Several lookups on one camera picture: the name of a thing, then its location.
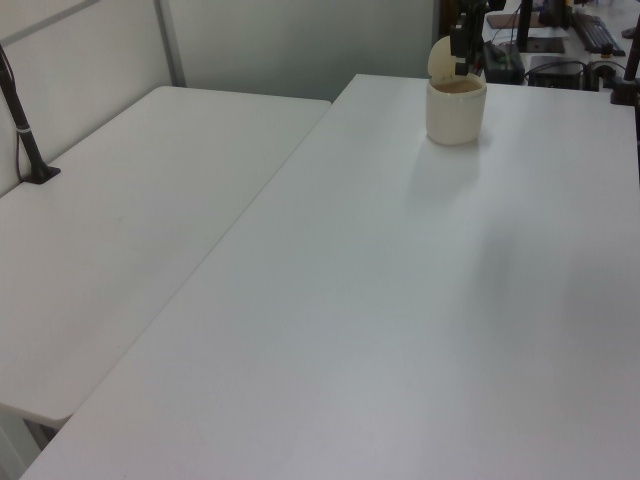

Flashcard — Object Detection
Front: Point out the black device with green part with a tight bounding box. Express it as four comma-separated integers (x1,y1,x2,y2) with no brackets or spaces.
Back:
481,41,527,84

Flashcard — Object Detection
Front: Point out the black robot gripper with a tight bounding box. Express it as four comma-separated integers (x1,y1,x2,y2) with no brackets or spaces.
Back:
448,0,507,77

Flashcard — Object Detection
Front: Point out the brown flat board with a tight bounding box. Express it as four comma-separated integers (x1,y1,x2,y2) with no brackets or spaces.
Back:
486,12,542,30

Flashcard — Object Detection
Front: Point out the black electronics box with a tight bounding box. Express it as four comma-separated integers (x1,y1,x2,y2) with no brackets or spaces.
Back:
527,54,587,89

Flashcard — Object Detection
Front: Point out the black clamp stand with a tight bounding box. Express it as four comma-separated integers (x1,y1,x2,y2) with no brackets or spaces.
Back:
608,27,640,107

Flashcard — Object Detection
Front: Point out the black monitor stand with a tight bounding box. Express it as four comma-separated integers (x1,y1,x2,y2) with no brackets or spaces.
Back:
513,0,567,55

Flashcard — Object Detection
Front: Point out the grey table leg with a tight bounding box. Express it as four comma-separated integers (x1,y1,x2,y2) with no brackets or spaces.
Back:
0,403,55,480

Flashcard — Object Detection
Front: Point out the black camera stand pole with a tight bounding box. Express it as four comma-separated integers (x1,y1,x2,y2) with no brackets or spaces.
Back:
0,43,62,186

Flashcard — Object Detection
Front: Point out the black computer keyboard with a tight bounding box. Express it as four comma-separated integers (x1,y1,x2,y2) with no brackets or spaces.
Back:
569,13,627,57

